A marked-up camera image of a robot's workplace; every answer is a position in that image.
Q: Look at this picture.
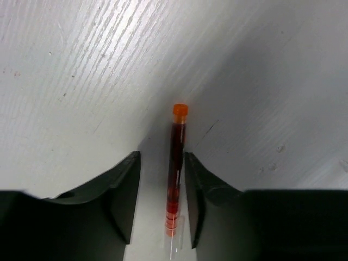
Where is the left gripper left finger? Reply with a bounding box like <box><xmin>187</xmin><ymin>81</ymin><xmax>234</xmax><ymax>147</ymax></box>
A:
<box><xmin>44</xmin><ymin>151</ymin><xmax>141</xmax><ymax>245</ymax></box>

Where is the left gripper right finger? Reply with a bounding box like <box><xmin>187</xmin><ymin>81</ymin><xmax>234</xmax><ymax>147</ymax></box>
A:
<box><xmin>184</xmin><ymin>152</ymin><xmax>245</xmax><ymax>249</ymax></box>

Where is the red ink pen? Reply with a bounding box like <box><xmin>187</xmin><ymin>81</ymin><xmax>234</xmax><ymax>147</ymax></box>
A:
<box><xmin>165</xmin><ymin>104</ymin><xmax>189</xmax><ymax>260</ymax></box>

